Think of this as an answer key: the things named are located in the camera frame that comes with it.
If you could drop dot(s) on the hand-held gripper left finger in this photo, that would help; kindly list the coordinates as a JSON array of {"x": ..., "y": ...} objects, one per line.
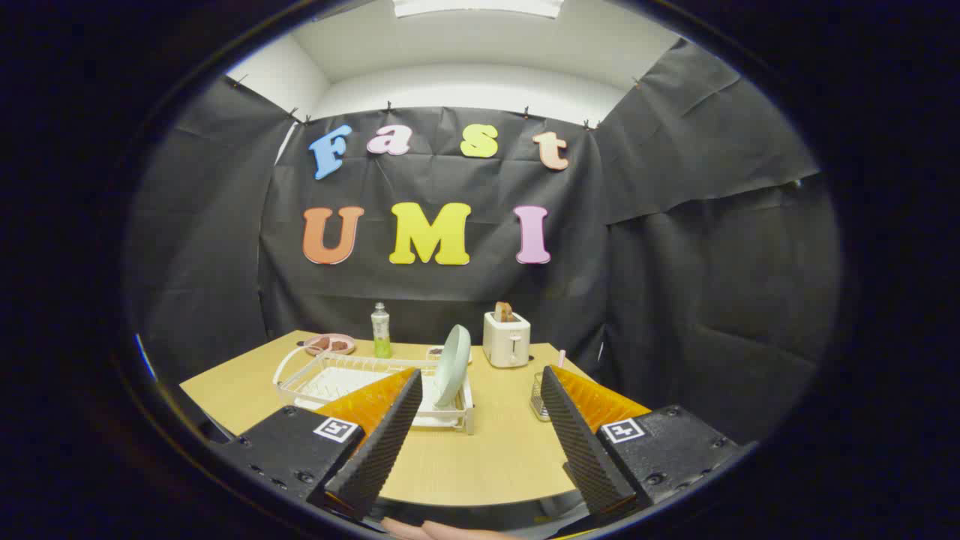
[{"x": 379, "y": 450}]

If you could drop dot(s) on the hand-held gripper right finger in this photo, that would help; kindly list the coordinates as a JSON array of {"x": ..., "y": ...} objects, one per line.
[{"x": 581, "y": 450}]

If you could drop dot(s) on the light green plate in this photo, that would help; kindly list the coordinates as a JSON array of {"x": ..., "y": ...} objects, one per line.
[{"x": 452, "y": 367}]

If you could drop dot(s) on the pink plate with food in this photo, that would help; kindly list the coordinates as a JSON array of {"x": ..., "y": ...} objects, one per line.
[{"x": 330, "y": 349}]

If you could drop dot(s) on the small white dish with food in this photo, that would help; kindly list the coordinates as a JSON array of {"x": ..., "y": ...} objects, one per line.
[{"x": 433, "y": 351}]

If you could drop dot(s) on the green drink bottle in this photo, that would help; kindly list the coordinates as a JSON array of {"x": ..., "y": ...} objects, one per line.
[{"x": 381, "y": 334}]

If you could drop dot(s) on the white toaster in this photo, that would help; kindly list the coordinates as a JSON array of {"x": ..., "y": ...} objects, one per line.
[{"x": 506, "y": 341}]

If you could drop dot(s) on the toasted bread slice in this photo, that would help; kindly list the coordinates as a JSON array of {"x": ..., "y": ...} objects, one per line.
[{"x": 503, "y": 311}]

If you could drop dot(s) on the ceiling light panel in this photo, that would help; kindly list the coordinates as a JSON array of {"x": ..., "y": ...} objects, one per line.
[{"x": 480, "y": 6}]

